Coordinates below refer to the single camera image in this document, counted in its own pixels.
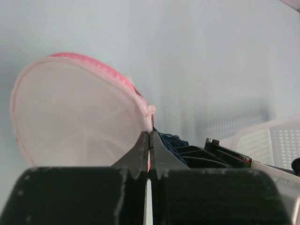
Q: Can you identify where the white perforated plastic tray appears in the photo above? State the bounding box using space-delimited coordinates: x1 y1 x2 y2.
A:
220 114 300 225

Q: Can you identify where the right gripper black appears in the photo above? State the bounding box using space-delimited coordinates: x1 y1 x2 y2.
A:
176 138 252 169

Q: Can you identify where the dark blue lace bra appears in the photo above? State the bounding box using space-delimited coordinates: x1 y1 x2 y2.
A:
153 127 189 165

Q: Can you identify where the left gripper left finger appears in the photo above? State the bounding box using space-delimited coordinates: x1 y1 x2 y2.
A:
0 132 149 225

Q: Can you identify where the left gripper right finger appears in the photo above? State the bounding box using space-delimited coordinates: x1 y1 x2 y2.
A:
150 132 292 225

